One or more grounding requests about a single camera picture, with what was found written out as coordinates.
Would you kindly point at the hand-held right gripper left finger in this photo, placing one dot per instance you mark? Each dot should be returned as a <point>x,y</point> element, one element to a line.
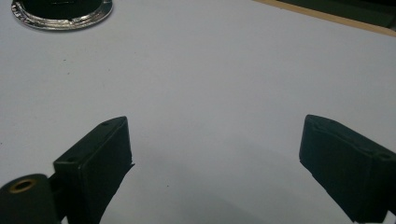
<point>93,168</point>

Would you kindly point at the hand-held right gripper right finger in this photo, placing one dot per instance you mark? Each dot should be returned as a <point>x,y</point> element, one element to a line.
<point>345,168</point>

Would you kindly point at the oval silver picture frame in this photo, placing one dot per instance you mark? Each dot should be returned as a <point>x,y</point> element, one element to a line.
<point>62,12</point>

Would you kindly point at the white paper sheet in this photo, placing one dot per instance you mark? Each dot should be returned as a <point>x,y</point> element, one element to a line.
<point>202,77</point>

